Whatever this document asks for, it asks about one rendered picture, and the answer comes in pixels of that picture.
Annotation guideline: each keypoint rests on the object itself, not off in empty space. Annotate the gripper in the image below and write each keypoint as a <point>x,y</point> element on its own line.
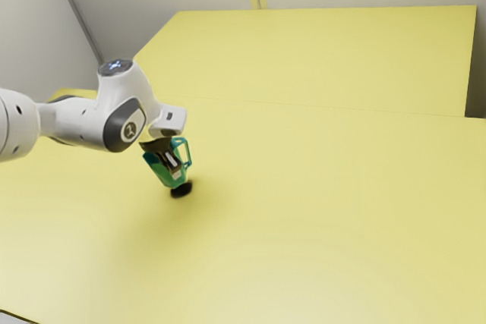
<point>156,145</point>

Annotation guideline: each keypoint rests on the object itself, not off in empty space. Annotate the teal faceted mug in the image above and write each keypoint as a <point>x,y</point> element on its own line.
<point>159,172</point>

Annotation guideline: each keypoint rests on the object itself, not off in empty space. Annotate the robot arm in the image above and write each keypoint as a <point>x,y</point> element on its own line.
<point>114,104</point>

